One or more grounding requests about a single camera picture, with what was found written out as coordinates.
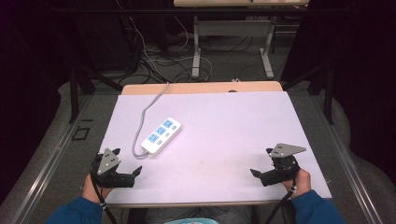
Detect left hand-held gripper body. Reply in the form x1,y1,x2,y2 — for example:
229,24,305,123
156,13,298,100
91,147,135,189

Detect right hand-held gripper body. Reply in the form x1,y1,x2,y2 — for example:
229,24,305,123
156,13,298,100
260,143,307,188

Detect person's right hand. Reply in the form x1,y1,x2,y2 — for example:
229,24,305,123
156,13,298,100
281,168,313,200

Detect person's left hand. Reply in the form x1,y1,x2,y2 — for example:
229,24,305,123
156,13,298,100
81,173,115,205

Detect white power strip blue sockets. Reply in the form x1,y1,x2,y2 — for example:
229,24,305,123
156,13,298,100
140,117,183,156

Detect white table mat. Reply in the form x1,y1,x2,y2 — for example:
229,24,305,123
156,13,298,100
98,91,332,206

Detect person's grey trousers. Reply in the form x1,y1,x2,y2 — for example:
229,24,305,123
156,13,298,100
144,205,253,224

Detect black metal stand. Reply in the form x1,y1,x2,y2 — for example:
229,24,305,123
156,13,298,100
68,65,124,124
281,63,336,126

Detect teal cloth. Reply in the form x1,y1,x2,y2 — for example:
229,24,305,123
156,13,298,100
163,217,219,224

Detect dark curtain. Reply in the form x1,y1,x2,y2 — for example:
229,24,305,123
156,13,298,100
279,0,396,185
0,0,78,206

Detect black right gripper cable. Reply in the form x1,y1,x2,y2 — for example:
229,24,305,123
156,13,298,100
264,178,297,224

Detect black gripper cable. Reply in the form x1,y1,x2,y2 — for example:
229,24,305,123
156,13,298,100
264,178,297,224
89,161,119,224

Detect grey power strip cable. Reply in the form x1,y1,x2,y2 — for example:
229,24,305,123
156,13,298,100
131,81,171,161

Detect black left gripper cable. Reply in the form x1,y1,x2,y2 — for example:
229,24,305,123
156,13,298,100
89,161,119,224

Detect metal floor rail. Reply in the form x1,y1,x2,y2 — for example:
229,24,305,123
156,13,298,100
310,92,396,224
0,94,95,224

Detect black floor cable bundle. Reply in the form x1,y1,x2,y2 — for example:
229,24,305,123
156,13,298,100
118,34,254,86

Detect white floor cable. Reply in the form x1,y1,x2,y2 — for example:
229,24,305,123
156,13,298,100
124,15,214,84

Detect white metal desk frame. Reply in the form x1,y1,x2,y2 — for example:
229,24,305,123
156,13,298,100
172,0,311,80

